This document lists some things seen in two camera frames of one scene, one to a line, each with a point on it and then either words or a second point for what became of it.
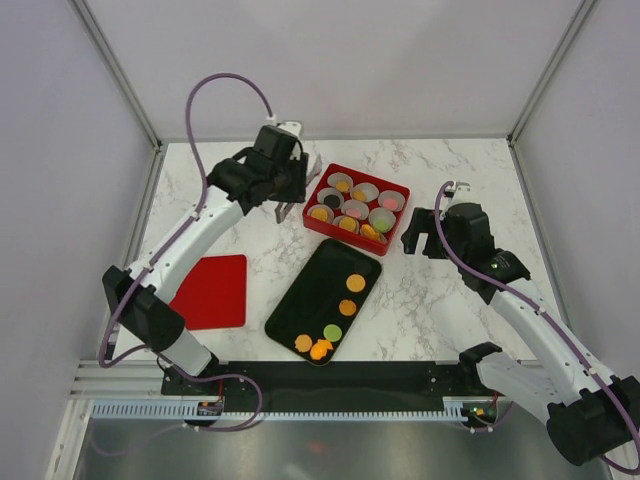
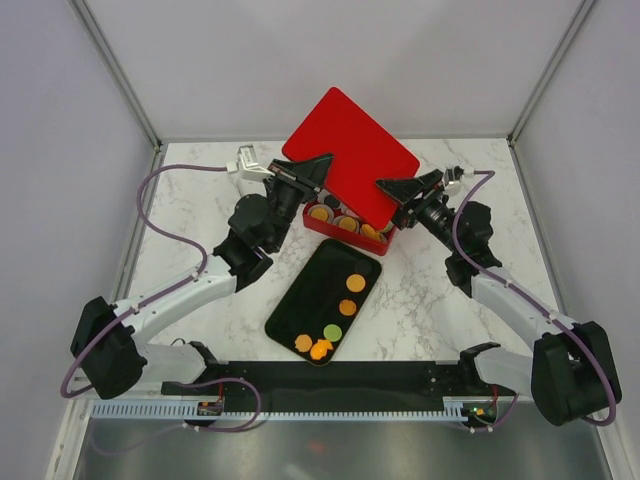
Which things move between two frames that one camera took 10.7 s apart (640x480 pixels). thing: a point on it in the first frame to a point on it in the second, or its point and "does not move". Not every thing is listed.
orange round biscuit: x=348 y=223 does not move
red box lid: x=214 y=293 to x=363 y=153
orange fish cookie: x=319 y=349 does not move
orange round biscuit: x=320 y=213 does not move
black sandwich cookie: x=333 y=201 does not move
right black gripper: x=422 y=222 to x=402 y=190
